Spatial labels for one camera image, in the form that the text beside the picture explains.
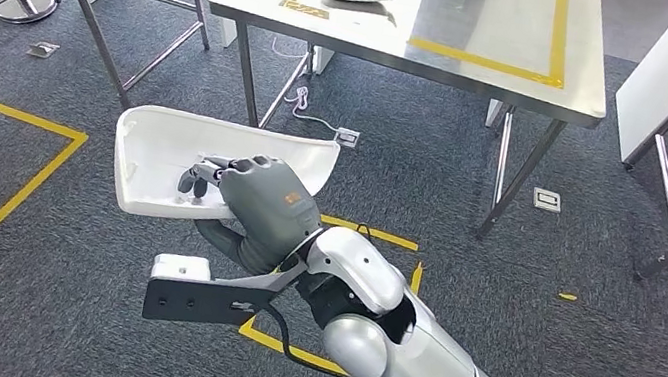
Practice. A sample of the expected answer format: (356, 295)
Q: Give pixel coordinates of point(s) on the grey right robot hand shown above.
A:
(270, 210)

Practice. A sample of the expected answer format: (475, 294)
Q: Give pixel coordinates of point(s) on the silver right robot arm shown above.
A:
(414, 360)

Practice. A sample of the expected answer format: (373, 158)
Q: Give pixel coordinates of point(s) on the steel workbench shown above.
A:
(468, 20)

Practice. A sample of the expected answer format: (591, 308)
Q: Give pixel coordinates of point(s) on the metal floor socket plate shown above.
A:
(43, 50)
(547, 200)
(347, 138)

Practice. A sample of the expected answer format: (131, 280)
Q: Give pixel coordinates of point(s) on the small yellow tape scrap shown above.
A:
(568, 296)

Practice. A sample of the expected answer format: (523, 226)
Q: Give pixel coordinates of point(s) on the chrome round stand base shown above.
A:
(26, 7)

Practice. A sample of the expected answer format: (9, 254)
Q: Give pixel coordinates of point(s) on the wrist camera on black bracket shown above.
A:
(188, 301)

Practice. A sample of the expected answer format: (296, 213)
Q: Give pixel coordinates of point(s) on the yellow tape frame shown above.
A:
(481, 61)

